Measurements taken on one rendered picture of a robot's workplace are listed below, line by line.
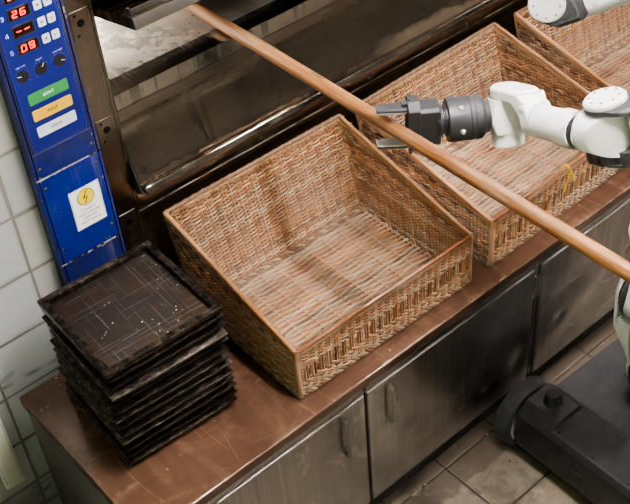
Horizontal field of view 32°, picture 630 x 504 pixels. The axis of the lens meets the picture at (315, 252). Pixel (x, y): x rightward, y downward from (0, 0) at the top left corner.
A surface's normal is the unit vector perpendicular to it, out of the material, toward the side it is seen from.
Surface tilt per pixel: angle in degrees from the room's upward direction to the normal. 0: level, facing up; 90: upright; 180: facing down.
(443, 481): 0
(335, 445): 90
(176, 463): 0
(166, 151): 70
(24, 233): 90
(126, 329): 0
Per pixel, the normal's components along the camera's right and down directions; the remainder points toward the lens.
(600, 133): -0.22, 0.55
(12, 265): 0.66, 0.47
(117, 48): -0.07, -0.74
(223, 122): 0.59, 0.19
